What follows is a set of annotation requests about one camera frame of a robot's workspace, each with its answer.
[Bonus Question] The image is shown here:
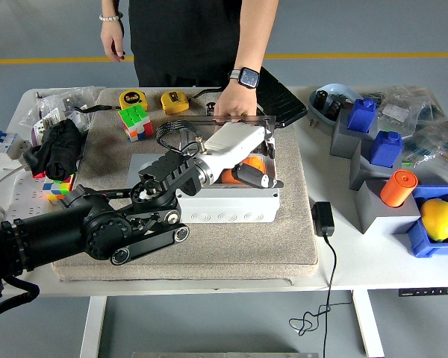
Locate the person's right hand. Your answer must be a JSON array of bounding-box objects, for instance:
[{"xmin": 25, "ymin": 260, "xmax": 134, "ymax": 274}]
[{"xmin": 100, "ymin": 20, "xmax": 127, "ymax": 63}]

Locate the person's left hand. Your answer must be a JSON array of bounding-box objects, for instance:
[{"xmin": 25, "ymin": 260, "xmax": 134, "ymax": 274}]
[{"xmin": 212, "ymin": 79, "xmax": 258, "ymax": 122}]

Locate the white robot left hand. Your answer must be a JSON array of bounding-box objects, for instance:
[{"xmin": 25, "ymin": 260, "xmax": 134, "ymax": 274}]
[{"xmin": 198, "ymin": 121, "xmax": 284, "ymax": 190}]

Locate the orange cylinder battery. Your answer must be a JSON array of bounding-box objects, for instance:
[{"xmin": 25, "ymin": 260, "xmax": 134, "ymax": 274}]
[
  {"xmin": 220, "ymin": 156, "xmax": 267, "ymax": 184},
  {"xmin": 379, "ymin": 169, "xmax": 419, "ymax": 208}
]

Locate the clear hinged box lid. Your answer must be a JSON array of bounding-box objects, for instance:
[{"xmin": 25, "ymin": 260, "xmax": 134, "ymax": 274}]
[{"xmin": 178, "ymin": 114, "xmax": 277, "ymax": 141}]

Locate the white plastic junction box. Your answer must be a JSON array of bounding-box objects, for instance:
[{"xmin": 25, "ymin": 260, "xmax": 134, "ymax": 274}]
[{"xmin": 175, "ymin": 134, "xmax": 281, "ymax": 224}]

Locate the smart wrist watch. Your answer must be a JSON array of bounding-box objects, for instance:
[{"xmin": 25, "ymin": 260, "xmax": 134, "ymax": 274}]
[{"xmin": 228, "ymin": 66, "xmax": 262, "ymax": 90}]

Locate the yellow tape measure black clip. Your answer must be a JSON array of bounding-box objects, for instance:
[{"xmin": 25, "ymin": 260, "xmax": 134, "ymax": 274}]
[{"xmin": 161, "ymin": 90, "xmax": 190, "ymax": 115}]

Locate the yellow tape measure round label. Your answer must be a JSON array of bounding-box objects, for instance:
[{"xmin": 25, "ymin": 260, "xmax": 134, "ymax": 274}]
[{"xmin": 119, "ymin": 89, "xmax": 149, "ymax": 112}]

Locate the person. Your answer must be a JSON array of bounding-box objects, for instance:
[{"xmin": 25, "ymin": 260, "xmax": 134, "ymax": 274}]
[{"xmin": 128, "ymin": 0, "xmax": 247, "ymax": 89}]

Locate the Rubik's cube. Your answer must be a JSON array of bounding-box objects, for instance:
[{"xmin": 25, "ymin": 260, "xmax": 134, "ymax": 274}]
[
  {"xmin": 118, "ymin": 104, "xmax": 153, "ymax": 143},
  {"xmin": 42, "ymin": 173, "xmax": 78, "ymax": 202}
]

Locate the light blue dish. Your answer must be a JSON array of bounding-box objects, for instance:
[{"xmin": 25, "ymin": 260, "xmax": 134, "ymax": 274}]
[{"xmin": 308, "ymin": 83, "xmax": 365, "ymax": 124}]

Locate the grey holder block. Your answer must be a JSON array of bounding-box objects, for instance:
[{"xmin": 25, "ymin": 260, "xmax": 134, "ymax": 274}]
[
  {"xmin": 354, "ymin": 178, "xmax": 422, "ymax": 236},
  {"xmin": 329, "ymin": 108, "xmax": 378, "ymax": 160},
  {"xmin": 349, "ymin": 138, "xmax": 404, "ymax": 192}
]

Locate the grey-brown table mat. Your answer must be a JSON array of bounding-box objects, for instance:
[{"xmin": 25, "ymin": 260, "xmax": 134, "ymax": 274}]
[{"xmin": 52, "ymin": 88, "xmax": 320, "ymax": 281}]

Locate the black power adapter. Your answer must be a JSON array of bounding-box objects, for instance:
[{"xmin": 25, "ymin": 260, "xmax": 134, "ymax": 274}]
[{"xmin": 311, "ymin": 201, "xmax": 336, "ymax": 237}]

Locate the black cloth bundle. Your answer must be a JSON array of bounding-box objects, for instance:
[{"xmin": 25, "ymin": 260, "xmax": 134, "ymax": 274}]
[{"xmin": 24, "ymin": 119, "xmax": 85, "ymax": 180}]

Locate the blue plastic bottle block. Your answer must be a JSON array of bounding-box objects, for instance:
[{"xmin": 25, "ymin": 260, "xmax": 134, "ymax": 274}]
[
  {"xmin": 347, "ymin": 98, "xmax": 378, "ymax": 134},
  {"xmin": 369, "ymin": 130, "xmax": 403, "ymax": 168}
]

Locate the white socket adapter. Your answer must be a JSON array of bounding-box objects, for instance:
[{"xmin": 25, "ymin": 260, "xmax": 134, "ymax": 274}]
[{"xmin": 7, "ymin": 136, "xmax": 33, "ymax": 163}]

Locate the white blue circuit breaker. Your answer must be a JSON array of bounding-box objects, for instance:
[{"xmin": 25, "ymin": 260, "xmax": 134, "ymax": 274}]
[{"xmin": 0, "ymin": 130, "xmax": 19, "ymax": 160}]

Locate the clear plastic bag of parts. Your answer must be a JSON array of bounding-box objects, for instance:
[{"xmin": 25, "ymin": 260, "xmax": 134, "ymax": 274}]
[
  {"xmin": 410, "ymin": 122, "xmax": 448, "ymax": 187},
  {"xmin": 379, "ymin": 87, "xmax": 434, "ymax": 128}
]

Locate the white power strip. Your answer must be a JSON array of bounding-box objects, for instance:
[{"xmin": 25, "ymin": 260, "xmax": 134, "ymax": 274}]
[{"xmin": 0, "ymin": 173, "xmax": 66, "ymax": 228}]

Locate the blue plastic bin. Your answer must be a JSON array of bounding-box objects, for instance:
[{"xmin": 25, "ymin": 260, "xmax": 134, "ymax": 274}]
[{"xmin": 406, "ymin": 185, "xmax": 448, "ymax": 258}]

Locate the yellow lemon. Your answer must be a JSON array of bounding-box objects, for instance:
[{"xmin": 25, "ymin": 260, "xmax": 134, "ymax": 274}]
[{"xmin": 420, "ymin": 199, "xmax": 448, "ymax": 242}]

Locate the white table leg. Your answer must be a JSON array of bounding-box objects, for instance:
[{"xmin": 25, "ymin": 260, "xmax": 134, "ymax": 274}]
[
  {"xmin": 79, "ymin": 296, "xmax": 108, "ymax": 358},
  {"xmin": 350, "ymin": 289, "xmax": 385, "ymax": 357}
]

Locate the black table control panel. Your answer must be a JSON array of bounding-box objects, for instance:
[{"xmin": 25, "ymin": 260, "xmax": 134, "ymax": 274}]
[{"xmin": 398, "ymin": 286, "xmax": 448, "ymax": 298}]

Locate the black floodlight cable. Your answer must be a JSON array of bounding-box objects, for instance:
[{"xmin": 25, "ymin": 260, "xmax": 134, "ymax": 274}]
[{"xmin": 189, "ymin": 86, "xmax": 223, "ymax": 101}]

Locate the black tape measure strap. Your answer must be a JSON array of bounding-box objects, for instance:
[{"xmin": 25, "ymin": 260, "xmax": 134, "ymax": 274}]
[{"xmin": 74, "ymin": 104, "xmax": 122, "ymax": 115}]

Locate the black adapter cord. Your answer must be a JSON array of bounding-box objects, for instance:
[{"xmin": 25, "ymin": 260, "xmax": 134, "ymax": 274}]
[{"xmin": 288, "ymin": 234, "xmax": 354, "ymax": 358}]

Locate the white power cord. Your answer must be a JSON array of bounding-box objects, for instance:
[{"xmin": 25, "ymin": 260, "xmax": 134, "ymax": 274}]
[{"xmin": 0, "ymin": 163, "xmax": 29, "ymax": 202}]

